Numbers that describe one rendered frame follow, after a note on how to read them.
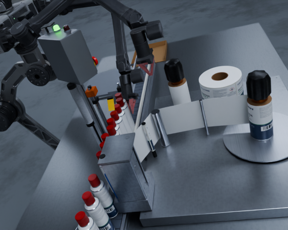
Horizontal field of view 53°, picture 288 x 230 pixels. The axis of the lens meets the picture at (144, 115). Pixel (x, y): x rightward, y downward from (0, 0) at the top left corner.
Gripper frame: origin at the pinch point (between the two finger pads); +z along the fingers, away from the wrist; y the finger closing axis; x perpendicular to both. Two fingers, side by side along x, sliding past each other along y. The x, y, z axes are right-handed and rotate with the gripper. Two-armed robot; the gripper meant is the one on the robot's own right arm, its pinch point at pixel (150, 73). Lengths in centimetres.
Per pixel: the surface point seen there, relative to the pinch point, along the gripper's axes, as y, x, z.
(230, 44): 92, -42, 36
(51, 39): -13.0, 28.1, -28.5
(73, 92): -14.5, 29.1, -6.3
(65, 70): -12.8, 28.9, -15.5
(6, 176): 79, 193, 116
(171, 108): -8.6, -6.0, 14.2
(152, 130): -13.1, 4.0, 20.5
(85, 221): -61, 19, 13
